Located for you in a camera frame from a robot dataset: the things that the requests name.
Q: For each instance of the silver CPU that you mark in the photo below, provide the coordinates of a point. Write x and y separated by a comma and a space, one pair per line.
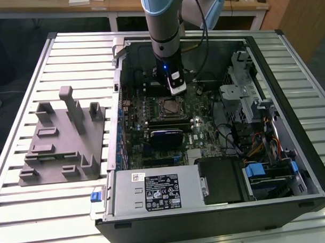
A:
172, 107

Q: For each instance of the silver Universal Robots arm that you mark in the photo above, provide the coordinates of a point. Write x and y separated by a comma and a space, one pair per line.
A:
161, 25

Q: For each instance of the CPU socket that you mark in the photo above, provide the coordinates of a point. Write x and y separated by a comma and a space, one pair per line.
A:
175, 116

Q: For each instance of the RAM slot black clips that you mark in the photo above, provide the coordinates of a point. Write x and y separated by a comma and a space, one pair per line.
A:
157, 92

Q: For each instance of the black graphics card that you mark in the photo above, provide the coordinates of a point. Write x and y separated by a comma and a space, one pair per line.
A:
165, 139

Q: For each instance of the metal drive cage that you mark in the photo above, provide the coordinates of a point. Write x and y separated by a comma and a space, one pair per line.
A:
238, 79

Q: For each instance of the green motherboard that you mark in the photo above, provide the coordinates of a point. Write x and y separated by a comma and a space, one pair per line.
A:
205, 136

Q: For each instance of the black expansion slot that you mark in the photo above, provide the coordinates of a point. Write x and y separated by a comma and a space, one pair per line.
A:
158, 161

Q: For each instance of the silver finned heatsink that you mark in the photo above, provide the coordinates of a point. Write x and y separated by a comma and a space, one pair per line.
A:
194, 155

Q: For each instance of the white barcode sticker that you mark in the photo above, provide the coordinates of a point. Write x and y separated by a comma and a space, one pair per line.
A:
137, 177

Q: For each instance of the grey parts rack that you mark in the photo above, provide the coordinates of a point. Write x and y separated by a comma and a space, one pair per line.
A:
69, 135

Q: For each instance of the black rating label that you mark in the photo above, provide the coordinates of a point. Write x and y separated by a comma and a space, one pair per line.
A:
162, 192

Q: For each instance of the black fan shroud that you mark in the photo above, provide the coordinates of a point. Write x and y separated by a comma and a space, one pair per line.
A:
220, 178

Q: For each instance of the silver power supply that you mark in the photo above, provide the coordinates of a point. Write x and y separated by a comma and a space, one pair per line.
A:
122, 192

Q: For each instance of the wooden desk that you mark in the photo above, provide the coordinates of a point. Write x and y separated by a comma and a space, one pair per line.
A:
41, 8

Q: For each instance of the blue disk carrier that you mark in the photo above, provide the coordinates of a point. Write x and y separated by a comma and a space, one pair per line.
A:
253, 171

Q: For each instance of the green RAM stick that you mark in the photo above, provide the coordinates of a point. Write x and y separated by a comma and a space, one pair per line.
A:
50, 157

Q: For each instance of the blue case latch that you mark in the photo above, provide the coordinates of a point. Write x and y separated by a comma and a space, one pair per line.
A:
95, 197

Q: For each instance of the wooden cabinet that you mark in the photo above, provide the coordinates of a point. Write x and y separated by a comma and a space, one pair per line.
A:
303, 20

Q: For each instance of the black PC case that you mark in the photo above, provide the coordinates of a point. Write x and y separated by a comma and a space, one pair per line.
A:
182, 230

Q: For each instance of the black disk bay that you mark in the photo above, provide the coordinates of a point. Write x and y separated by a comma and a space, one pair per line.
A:
274, 187

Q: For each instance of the blue bay tab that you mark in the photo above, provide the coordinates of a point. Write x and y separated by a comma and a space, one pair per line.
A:
295, 167

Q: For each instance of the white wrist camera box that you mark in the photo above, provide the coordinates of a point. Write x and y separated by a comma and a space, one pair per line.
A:
177, 85

